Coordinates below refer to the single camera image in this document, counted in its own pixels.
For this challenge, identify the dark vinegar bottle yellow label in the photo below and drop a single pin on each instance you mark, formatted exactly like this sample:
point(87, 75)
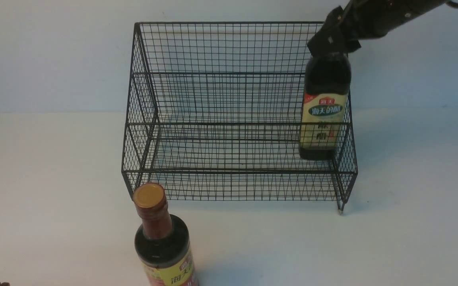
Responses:
point(327, 81)

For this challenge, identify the black wire mesh shelf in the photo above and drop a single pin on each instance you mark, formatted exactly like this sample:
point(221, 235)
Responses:
point(214, 114)

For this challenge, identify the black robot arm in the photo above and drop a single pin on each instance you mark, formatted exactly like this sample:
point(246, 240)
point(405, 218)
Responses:
point(374, 19)

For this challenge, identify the red-capped soy sauce bottle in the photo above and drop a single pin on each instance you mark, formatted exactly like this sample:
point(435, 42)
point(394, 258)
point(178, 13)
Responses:
point(162, 241)

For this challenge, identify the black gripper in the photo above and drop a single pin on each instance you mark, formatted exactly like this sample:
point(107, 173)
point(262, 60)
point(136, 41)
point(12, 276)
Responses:
point(332, 37)

